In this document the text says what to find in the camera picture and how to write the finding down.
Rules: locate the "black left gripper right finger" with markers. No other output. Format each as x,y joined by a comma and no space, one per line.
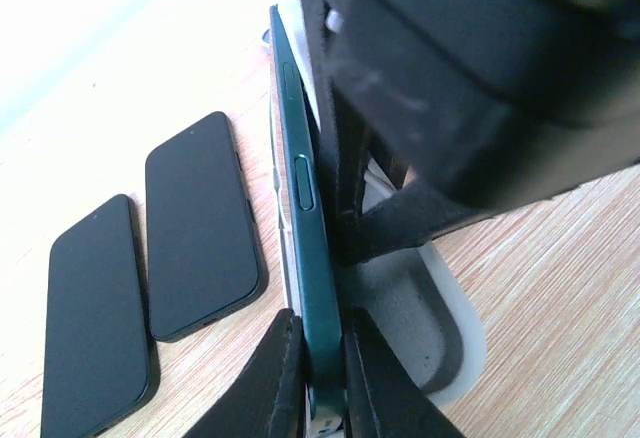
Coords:
382,400

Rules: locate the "black white-edged smartphone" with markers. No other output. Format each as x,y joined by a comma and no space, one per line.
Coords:
316,292

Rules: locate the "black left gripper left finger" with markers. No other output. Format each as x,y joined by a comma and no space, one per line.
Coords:
267,398

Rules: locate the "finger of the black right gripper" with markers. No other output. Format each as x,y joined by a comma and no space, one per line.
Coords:
344,144

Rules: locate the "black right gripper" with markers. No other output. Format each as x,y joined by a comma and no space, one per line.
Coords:
495,103

